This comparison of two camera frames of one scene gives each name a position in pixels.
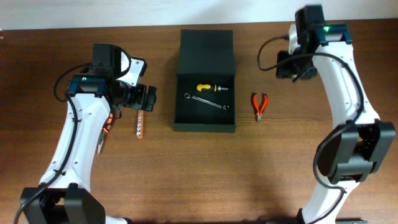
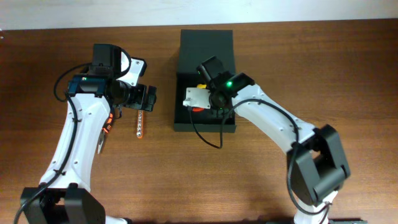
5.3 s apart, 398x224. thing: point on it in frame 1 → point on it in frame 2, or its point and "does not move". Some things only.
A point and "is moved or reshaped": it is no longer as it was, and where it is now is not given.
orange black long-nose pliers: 105,129 does not move
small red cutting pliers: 263,103 is moved or reshaped
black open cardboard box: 205,94 does not move
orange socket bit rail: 140,130 does not move
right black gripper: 282,72 → 221,112
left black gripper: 139,101 does not move
